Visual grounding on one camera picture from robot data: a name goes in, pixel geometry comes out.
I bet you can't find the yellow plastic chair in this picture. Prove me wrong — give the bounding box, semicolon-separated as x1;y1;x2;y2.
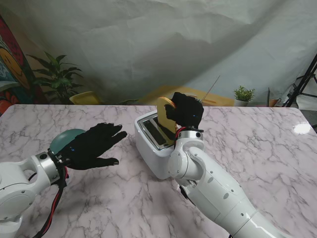
69;91;104;105

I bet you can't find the white crumpled backdrop sheet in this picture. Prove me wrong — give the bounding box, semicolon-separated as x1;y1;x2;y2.
0;0;317;106

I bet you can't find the colourful cartoon mural banner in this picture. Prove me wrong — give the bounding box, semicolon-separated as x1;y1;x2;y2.
0;14;48;117

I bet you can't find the white two-slot toaster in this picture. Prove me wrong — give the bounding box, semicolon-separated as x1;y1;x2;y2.
134;111;179;179

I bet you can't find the black tripod stand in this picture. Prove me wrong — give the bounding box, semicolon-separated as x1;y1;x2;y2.
282;53;317;108

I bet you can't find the large green leafy plant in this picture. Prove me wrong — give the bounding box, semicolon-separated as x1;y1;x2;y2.
26;51;84;105

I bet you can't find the teal round plate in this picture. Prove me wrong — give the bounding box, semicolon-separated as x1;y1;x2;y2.
49;128;86;156

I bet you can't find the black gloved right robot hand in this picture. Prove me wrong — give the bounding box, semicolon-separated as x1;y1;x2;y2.
164;92;205;131

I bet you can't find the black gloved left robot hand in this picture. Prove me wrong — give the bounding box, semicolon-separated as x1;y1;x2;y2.
58;122;128;171

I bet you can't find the yellow toy toast slice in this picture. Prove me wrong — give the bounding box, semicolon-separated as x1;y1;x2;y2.
157;96;178;134

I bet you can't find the silver open laptop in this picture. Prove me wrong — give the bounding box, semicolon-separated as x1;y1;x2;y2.
201;75;221;103

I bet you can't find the red black arm cable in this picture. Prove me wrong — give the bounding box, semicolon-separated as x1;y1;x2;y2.
33;166;69;238
174;125;187;141

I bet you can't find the red black left arm cable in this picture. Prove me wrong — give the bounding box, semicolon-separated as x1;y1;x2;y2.
33;166;69;238

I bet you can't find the small potted green plant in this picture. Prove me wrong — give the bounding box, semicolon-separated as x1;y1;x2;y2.
233;85;256;107

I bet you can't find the red black right arm cable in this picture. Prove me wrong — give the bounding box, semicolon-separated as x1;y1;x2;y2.
174;125;187;141

